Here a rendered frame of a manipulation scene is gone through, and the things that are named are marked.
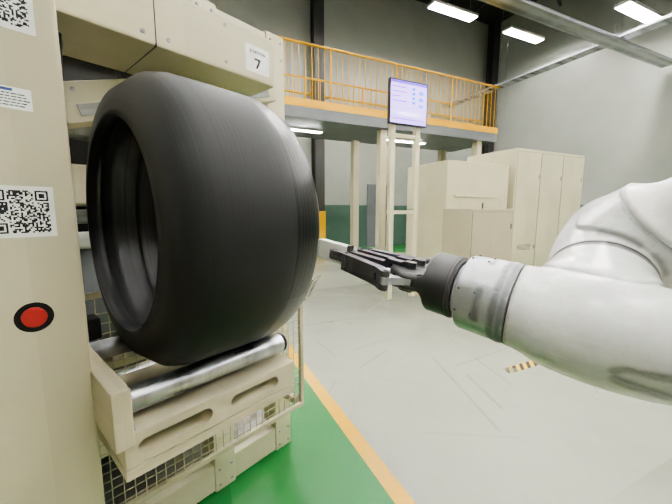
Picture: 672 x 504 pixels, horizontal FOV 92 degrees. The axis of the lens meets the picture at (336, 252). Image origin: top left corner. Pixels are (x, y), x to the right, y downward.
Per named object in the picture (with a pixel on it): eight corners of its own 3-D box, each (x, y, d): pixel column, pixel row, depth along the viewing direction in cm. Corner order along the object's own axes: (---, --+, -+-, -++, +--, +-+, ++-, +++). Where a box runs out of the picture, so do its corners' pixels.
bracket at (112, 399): (115, 456, 49) (110, 395, 48) (62, 371, 75) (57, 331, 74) (140, 444, 52) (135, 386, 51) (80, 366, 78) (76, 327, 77)
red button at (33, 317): (22, 330, 48) (20, 310, 48) (21, 327, 50) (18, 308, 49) (49, 324, 51) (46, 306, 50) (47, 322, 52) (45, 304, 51)
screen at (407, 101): (389, 122, 412) (390, 76, 405) (387, 123, 417) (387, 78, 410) (426, 127, 437) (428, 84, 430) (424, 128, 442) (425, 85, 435)
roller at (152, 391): (122, 423, 54) (125, 407, 52) (114, 401, 57) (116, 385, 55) (284, 354, 81) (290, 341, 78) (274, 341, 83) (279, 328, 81)
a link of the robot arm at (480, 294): (513, 270, 31) (452, 256, 35) (493, 356, 33) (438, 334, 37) (533, 259, 38) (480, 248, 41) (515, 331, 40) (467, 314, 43)
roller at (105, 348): (76, 345, 75) (79, 365, 74) (79, 345, 72) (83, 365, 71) (217, 310, 101) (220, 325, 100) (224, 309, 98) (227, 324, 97)
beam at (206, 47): (32, 1, 65) (23, -84, 63) (17, 44, 81) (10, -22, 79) (276, 87, 110) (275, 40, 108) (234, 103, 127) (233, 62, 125)
